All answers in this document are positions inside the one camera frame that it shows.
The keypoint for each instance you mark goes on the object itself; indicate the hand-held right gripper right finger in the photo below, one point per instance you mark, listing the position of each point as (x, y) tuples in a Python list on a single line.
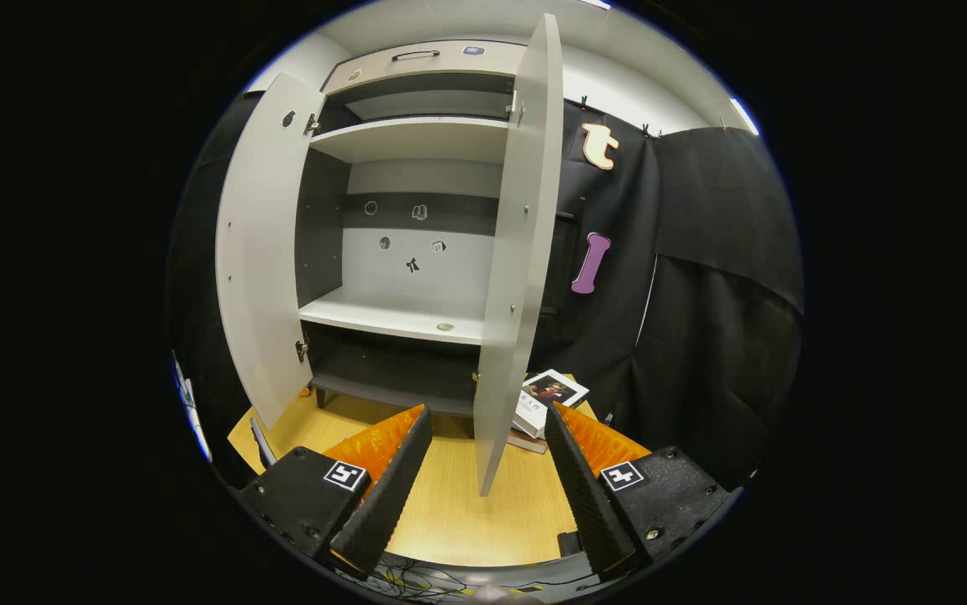
[(588, 496)]

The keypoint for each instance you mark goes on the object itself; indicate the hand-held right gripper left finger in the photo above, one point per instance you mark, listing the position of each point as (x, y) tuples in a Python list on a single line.
[(391, 496)]

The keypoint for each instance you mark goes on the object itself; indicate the grey cabinet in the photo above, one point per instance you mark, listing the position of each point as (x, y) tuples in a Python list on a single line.
[(391, 315)]

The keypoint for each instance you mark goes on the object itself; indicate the grey cabinet door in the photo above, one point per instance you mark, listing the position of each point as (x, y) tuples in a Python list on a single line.
[(521, 252), (265, 252)]

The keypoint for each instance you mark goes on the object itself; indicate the grey cabinet drawer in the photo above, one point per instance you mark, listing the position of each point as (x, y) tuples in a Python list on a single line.
[(449, 71)]

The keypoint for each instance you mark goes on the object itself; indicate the flat brown book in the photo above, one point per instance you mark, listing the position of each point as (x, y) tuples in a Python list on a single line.
[(529, 442)]

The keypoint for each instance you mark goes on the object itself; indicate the white book with photo cover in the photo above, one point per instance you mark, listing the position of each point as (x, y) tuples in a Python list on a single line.
[(552, 389)]

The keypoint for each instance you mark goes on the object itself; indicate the black backdrop cloth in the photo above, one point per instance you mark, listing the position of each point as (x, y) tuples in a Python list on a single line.
[(701, 336)]

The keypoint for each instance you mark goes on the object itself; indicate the narrow ceiling light panel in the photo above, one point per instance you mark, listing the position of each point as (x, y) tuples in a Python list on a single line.
[(745, 118)]

